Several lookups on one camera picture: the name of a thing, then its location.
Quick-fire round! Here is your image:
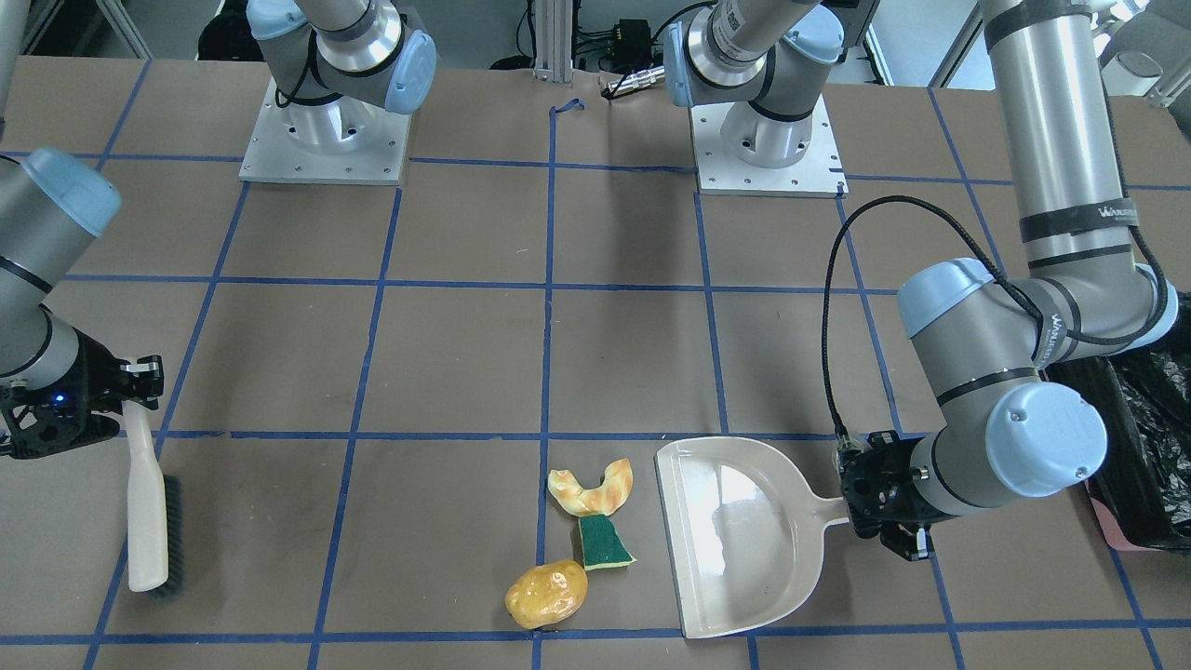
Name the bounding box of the white hand brush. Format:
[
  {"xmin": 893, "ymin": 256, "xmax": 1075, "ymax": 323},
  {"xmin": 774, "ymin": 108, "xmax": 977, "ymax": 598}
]
[{"xmin": 121, "ymin": 400, "xmax": 183, "ymax": 599}]

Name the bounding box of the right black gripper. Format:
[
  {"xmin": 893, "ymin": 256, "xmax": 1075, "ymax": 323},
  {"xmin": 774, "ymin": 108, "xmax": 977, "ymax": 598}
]
[{"xmin": 4, "ymin": 321, "xmax": 166, "ymax": 461}]

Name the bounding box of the aluminium frame post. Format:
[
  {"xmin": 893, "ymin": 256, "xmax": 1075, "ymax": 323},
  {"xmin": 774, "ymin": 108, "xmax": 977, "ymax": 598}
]
[{"xmin": 530, "ymin": 0, "xmax": 576, "ymax": 86}]

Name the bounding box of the black lined trash bin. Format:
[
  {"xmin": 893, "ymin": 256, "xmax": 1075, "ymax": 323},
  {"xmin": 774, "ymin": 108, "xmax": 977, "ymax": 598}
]
[{"xmin": 1046, "ymin": 292, "xmax": 1190, "ymax": 556}]

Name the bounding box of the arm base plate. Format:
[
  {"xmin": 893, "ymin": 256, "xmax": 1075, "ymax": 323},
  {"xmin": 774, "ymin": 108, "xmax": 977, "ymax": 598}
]
[
  {"xmin": 690, "ymin": 95, "xmax": 850, "ymax": 198},
  {"xmin": 238, "ymin": 80, "xmax": 411, "ymax": 186}
]

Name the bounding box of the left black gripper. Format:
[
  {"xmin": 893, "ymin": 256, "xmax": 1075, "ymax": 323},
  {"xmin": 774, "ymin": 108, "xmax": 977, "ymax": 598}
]
[{"xmin": 837, "ymin": 430, "xmax": 936, "ymax": 561}]

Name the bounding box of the yellow potato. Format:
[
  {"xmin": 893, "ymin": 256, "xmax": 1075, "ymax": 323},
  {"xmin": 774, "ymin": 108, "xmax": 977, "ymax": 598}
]
[{"xmin": 503, "ymin": 559, "xmax": 590, "ymax": 630}]

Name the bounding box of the curved bread piece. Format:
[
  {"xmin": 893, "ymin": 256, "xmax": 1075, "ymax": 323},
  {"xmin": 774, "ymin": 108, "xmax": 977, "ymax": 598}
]
[{"xmin": 547, "ymin": 458, "xmax": 635, "ymax": 516}]

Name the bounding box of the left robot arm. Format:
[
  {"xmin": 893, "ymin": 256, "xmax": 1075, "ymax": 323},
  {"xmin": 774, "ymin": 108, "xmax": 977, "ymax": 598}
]
[{"xmin": 663, "ymin": 1, "xmax": 1179, "ymax": 561}]

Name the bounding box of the green yellow sponge piece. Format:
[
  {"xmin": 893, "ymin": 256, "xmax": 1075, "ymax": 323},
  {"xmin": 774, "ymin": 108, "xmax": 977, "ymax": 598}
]
[{"xmin": 578, "ymin": 515, "xmax": 636, "ymax": 571}]

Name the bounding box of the beige plastic dustpan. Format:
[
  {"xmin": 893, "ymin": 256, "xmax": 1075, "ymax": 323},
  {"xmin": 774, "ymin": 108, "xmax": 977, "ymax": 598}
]
[{"xmin": 655, "ymin": 436, "xmax": 850, "ymax": 639}]

